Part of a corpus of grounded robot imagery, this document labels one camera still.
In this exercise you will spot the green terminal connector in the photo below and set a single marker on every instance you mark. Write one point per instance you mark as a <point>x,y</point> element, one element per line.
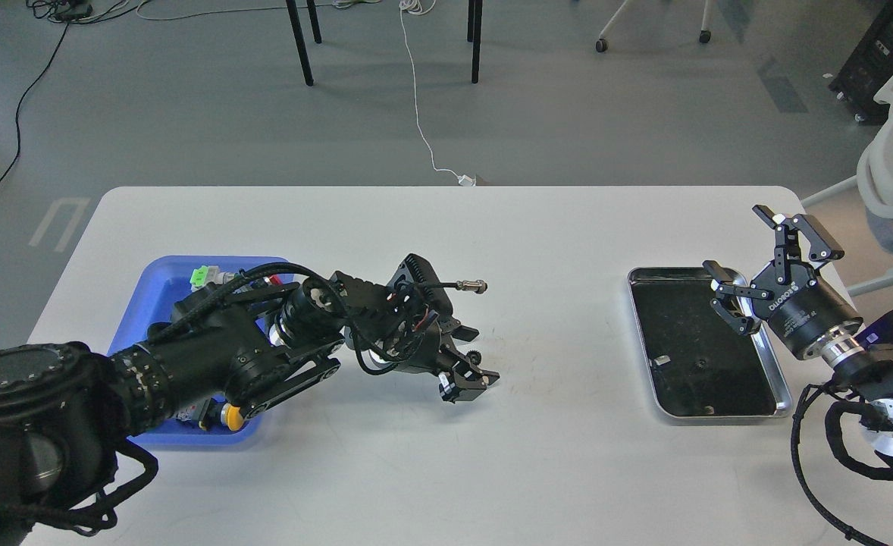
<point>210,274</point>

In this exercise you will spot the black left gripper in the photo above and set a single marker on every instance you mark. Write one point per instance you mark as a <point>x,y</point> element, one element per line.
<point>415,345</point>

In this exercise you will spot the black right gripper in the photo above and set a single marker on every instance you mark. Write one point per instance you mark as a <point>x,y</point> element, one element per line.
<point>810,308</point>

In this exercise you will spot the silver metal tray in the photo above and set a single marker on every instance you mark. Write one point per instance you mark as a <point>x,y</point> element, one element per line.
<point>701,370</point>

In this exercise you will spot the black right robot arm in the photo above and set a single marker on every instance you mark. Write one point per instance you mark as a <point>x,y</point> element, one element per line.
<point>859,422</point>

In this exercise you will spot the white chair base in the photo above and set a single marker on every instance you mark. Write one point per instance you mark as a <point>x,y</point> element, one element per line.
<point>601,44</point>

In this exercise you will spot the blue plastic tray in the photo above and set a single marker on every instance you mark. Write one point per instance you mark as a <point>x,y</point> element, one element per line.
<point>162,283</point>

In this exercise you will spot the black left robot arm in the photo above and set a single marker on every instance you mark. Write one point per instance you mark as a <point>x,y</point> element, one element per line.
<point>68,415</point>

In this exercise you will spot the black equipment case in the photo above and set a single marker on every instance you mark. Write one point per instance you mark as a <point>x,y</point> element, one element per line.
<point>867,70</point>

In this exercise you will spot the yellow push button switch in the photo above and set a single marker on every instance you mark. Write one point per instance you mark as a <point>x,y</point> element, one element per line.
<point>207,414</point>

